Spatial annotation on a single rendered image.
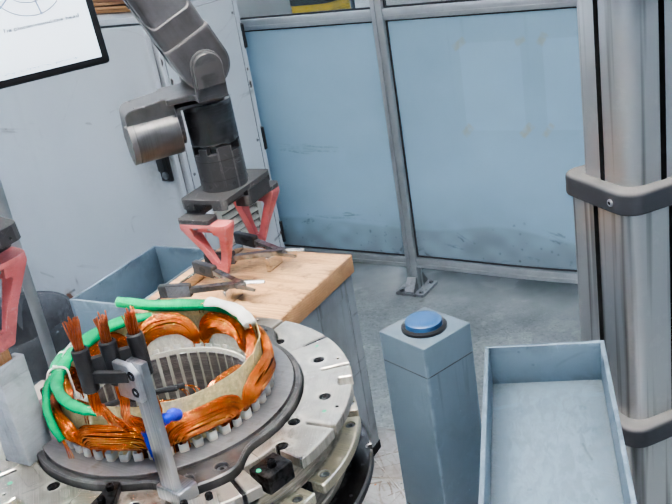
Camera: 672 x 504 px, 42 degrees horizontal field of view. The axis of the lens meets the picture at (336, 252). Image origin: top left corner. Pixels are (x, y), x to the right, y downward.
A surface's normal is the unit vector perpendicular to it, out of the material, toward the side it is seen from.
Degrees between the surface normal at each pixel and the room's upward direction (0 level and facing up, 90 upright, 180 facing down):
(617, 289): 90
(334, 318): 90
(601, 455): 0
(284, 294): 0
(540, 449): 0
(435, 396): 90
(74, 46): 83
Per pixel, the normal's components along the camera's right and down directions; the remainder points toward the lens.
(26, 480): -0.16, -0.91
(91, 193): -0.51, 0.41
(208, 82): 0.39, 0.41
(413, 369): -0.76, 0.36
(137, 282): 0.87, 0.06
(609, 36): -0.91, 0.28
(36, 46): 0.51, 0.14
